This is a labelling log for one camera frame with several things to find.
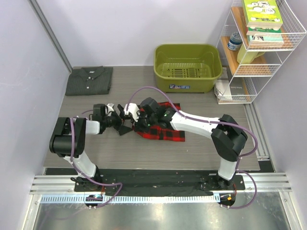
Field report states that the blue white jar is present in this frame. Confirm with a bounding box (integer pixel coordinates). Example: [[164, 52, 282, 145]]
[[227, 32, 242, 51]]

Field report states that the white booklet on table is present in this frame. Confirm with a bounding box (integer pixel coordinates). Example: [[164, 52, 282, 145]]
[[214, 80, 233, 103]]

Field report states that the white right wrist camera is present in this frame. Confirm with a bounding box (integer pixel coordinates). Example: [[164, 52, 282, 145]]
[[124, 103, 140, 122]]

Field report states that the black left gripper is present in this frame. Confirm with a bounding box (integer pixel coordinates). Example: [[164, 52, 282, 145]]
[[103, 105, 133, 135]]

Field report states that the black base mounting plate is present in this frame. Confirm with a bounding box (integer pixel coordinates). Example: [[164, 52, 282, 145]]
[[46, 168, 246, 197]]

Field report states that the white wire shelf rack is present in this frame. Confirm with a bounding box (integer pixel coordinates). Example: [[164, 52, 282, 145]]
[[216, 0, 307, 104]]

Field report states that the olive green plastic basin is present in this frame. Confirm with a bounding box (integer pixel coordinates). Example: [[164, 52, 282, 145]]
[[153, 44, 223, 93]]

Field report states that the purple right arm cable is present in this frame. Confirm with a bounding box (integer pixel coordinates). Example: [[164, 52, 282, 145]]
[[124, 86, 259, 209]]

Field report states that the green white book top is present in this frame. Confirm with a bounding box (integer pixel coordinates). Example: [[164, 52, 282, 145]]
[[241, 0, 283, 30]]

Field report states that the red black plaid shirt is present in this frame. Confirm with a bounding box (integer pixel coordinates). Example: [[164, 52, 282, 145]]
[[132, 102, 185, 142]]

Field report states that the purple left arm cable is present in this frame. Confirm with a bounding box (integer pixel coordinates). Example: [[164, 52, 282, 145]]
[[69, 109, 123, 220]]

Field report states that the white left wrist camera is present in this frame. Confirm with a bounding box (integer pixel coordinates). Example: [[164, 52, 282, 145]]
[[105, 103, 115, 116]]

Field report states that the aluminium rail frame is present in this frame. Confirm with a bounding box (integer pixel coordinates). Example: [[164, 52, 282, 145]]
[[30, 172, 292, 194]]

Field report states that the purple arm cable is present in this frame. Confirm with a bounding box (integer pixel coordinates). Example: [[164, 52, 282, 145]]
[[124, 86, 259, 209], [69, 109, 123, 220]]

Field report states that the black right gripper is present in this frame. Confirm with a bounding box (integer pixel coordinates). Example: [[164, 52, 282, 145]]
[[131, 110, 157, 134]]

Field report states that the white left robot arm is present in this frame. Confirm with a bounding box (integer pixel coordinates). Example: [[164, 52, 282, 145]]
[[49, 103, 131, 191]]

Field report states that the folded dark grey shirt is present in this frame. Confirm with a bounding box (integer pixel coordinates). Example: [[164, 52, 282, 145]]
[[65, 66, 113, 96]]

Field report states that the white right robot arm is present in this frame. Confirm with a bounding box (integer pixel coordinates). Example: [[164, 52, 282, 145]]
[[124, 97, 248, 189]]

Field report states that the stacked books lower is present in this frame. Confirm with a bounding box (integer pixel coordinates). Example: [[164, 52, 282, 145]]
[[246, 27, 284, 44]]

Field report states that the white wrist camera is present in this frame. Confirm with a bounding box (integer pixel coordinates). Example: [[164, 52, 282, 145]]
[[124, 103, 140, 122], [105, 103, 115, 116]]

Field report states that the yellow green pitcher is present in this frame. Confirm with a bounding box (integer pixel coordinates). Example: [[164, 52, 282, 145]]
[[237, 45, 265, 64]]

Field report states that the white slotted cable duct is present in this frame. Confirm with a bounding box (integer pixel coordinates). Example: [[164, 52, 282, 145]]
[[40, 194, 220, 204]]

